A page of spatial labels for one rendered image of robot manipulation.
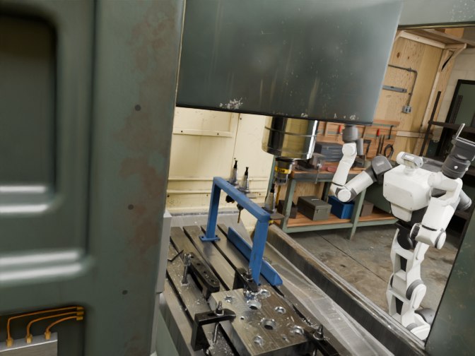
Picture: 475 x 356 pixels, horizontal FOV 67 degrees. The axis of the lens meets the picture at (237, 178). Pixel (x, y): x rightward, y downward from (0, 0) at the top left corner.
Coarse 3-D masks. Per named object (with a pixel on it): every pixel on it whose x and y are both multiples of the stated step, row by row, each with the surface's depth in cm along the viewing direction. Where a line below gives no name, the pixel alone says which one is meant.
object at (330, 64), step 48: (192, 0) 72; (240, 0) 76; (288, 0) 81; (336, 0) 86; (384, 0) 93; (192, 48) 75; (240, 48) 79; (288, 48) 85; (336, 48) 91; (384, 48) 98; (192, 96) 78; (240, 96) 83; (288, 96) 89; (336, 96) 96
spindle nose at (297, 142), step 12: (276, 120) 101; (288, 120) 99; (300, 120) 99; (264, 132) 106; (276, 132) 101; (288, 132) 100; (300, 132) 100; (312, 132) 102; (264, 144) 106; (276, 144) 102; (288, 144) 101; (300, 144) 101; (312, 144) 104; (288, 156) 102; (300, 156) 103
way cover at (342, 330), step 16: (288, 272) 198; (288, 288) 175; (304, 288) 180; (304, 304) 162; (320, 304) 166; (320, 320) 155; (336, 320) 159; (336, 336) 148; (352, 336) 152; (352, 352) 142; (368, 352) 146
